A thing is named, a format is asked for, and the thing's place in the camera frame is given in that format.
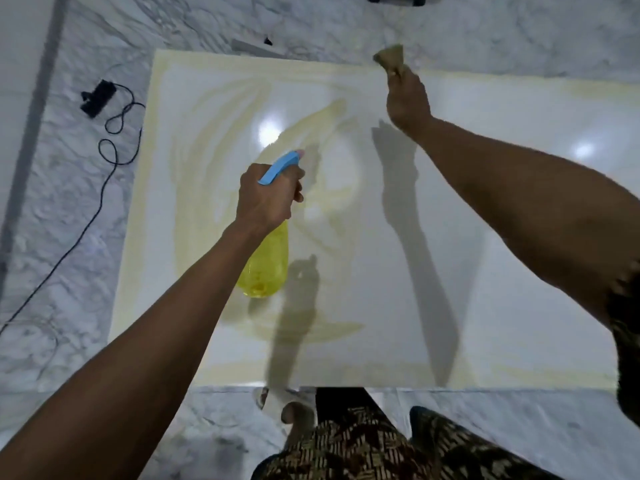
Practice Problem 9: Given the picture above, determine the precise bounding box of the person's left hand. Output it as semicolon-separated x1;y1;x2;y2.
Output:
234;163;307;231

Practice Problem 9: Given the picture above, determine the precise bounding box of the person's right hand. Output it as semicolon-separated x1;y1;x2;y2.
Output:
385;65;434;139

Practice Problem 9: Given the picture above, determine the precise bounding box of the brown cleaning cloth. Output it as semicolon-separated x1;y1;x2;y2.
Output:
373;44;412;78

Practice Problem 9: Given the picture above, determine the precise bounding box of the yellow spray bottle blue trigger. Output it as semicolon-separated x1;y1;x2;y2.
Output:
236;150;306;298

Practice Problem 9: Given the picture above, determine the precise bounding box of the person's left forearm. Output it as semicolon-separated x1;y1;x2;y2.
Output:
0;217;292;480

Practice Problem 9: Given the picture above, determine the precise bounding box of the person's right forearm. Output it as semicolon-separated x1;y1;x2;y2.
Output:
400;114;640;335

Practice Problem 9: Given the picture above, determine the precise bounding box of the black power adapter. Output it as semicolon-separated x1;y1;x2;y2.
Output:
80;80;117;118

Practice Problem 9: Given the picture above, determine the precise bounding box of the person's bare foot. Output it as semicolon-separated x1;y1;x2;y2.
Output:
280;401;317;438

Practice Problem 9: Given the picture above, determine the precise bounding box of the black cable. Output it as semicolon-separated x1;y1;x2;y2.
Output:
0;84;147;336

